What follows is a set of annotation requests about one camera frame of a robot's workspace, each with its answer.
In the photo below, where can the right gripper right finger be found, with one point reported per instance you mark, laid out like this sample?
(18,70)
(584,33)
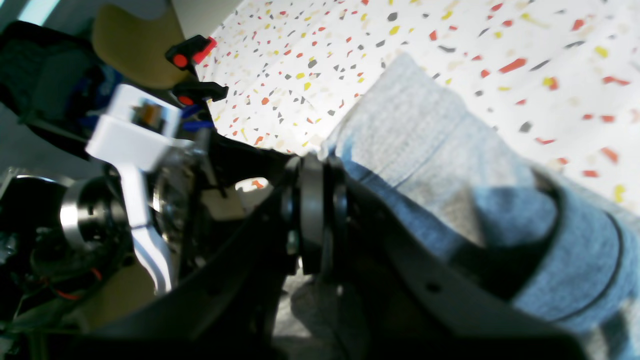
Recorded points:
(411,304)

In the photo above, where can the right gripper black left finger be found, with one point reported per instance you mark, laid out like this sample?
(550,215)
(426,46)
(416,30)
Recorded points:
(226,310)

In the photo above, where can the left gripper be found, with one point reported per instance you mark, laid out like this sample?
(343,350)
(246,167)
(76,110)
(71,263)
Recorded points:
(135,134)

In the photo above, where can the grey T-shirt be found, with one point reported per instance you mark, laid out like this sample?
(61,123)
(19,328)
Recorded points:
(570,256)

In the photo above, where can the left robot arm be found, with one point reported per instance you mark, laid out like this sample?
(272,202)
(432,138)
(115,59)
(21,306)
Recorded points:
(92,229)

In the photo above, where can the red table clamp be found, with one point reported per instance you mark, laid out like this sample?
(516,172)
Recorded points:
(190,52)
(198,93)

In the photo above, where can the red table clamp left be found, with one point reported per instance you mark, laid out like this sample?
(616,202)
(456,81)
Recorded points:
(190,52)

